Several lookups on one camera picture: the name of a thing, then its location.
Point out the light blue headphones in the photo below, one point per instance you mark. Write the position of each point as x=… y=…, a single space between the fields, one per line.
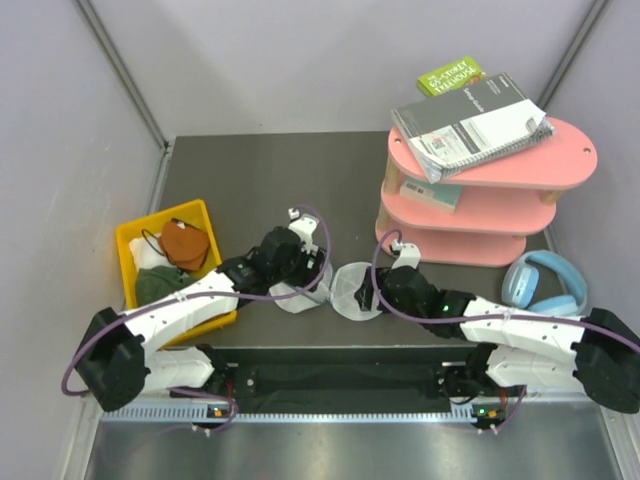
x=525 y=282

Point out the green treehouse book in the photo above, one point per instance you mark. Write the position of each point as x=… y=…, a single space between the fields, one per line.
x=461 y=72

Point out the teal paperback book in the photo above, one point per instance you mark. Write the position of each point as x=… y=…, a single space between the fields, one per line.
x=442 y=197

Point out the white garment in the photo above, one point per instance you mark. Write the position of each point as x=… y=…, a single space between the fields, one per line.
x=147 y=253

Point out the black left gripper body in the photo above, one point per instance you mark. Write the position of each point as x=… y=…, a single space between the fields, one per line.
x=297 y=273

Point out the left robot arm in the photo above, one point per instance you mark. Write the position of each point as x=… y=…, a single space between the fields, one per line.
x=124 y=355

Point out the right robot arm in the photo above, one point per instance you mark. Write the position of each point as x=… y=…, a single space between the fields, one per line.
x=595 y=354

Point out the green garment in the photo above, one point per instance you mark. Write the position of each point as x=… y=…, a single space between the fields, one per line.
x=156 y=283

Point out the orange bra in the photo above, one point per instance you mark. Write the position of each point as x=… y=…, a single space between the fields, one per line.
x=184 y=245

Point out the grey spiral-bound manual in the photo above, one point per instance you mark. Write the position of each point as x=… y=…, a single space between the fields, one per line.
x=471 y=126

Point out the pink three-tier shelf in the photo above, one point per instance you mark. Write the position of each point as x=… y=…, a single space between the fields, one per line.
x=502 y=203

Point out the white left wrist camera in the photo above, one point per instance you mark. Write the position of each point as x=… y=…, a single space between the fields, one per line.
x=304 y=226

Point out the yellow plastic bin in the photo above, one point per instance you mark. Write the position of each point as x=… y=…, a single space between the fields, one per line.
x=193 y=212

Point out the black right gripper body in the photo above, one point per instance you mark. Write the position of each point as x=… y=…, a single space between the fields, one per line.
x=390 y=297

